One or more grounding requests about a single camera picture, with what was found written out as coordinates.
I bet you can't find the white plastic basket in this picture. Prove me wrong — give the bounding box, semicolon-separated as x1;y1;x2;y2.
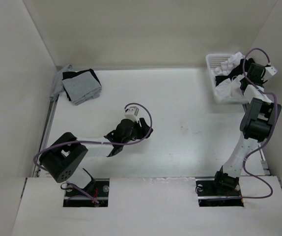
205;53;248;104

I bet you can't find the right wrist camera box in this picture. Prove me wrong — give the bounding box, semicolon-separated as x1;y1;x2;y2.
263;65;278;81

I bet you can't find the left metal table rail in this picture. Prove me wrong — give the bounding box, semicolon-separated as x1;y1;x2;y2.
31;99;58;177

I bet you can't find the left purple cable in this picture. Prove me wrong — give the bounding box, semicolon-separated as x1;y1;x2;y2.
33;103;154;205

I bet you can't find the light grey crumpled garment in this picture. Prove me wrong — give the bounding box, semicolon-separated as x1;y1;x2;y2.
50;64;74;102

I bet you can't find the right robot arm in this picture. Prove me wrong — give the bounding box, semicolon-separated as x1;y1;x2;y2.
211;63;282;195

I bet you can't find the purple cable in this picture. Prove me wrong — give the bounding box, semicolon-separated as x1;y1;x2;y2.
33;103;154;205
197;48;279;201

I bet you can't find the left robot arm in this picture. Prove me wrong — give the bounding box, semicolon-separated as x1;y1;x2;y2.
39;118;153;196

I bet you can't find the pale pink garment in basket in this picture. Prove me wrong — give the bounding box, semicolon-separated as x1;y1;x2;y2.
214;52;245;76

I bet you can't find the folded grey tank top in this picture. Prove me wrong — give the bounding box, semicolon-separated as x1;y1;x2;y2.
61;74;102;106

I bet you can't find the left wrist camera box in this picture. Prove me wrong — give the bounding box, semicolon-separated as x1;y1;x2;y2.
125;106;139;122

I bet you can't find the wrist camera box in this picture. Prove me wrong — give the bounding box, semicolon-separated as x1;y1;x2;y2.
125;106;139;122
263;65;278;81

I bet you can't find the white tank top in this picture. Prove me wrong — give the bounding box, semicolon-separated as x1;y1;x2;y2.
215;75;248;104

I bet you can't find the black tank top in basket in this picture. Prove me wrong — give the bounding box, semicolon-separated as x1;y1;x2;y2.
215;58;244;86

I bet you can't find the folded black tank top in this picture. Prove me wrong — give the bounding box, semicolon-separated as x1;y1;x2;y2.
61;69;102;101

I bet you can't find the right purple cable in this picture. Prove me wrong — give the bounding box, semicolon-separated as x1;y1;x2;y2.
197;48;279;201

